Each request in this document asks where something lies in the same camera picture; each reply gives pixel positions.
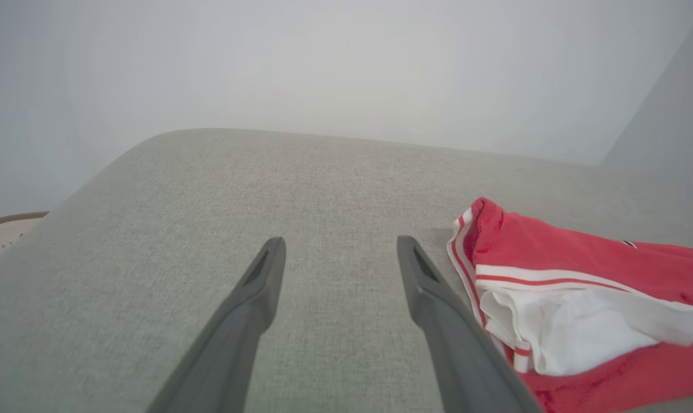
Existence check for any beige basket brown rim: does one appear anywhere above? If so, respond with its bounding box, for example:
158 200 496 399
0 211 50 271

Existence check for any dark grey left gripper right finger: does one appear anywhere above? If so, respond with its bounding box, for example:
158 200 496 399
397 235 545 413

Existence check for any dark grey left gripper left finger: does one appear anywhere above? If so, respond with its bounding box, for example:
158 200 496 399
147 237 287 413

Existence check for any red and white shirt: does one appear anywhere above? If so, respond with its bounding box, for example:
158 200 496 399
447 197 693 413

